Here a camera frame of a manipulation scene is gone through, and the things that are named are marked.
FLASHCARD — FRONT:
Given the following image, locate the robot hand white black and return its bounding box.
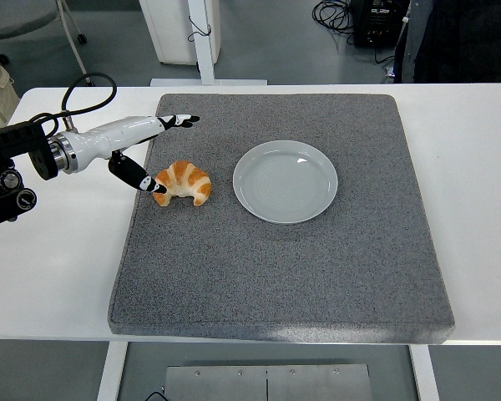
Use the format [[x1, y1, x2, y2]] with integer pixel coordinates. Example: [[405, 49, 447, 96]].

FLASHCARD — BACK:
[[68, 113, 201, 195]]

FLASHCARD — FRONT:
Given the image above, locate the croissant bread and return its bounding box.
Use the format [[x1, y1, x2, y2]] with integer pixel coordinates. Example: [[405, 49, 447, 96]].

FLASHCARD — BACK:
[[152, 160, 213, 207]]

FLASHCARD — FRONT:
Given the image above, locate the grey round plate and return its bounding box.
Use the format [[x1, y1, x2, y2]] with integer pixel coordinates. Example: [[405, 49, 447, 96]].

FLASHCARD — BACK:
[[232, 140, 340, 226]]

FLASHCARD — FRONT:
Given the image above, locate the grey metal plate with screws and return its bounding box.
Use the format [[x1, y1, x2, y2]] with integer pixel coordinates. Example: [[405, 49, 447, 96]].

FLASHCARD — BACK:
[[163, 363, 374, 401]]

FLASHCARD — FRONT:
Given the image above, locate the grey wheeled chair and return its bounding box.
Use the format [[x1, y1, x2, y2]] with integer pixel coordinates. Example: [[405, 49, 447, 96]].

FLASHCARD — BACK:
[[0, 0, 97, 89]]

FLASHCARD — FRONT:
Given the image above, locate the grey felt mat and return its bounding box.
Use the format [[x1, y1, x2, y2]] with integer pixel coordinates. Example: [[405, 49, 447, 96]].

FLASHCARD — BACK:
[[108, 93, 457, 346]]

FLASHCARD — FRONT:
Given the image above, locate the white table leg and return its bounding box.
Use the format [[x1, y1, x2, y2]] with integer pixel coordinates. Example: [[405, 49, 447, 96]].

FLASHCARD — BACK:
[[96, 341, 129, 401], [408, 344, 442, 401]]

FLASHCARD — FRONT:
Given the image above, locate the black electronics box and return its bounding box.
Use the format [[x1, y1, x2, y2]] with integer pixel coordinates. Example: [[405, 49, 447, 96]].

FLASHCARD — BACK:
[[352, 0, 412, 48]]

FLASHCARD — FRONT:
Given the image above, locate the thin black cable loop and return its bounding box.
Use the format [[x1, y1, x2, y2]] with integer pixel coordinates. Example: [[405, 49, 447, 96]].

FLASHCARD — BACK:
[[188, 15, 213, 43]]

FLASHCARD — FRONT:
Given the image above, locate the black floor cable bundle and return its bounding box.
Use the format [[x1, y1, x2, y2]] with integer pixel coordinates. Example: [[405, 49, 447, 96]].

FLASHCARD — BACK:
[[311, 0, 396, 66]]

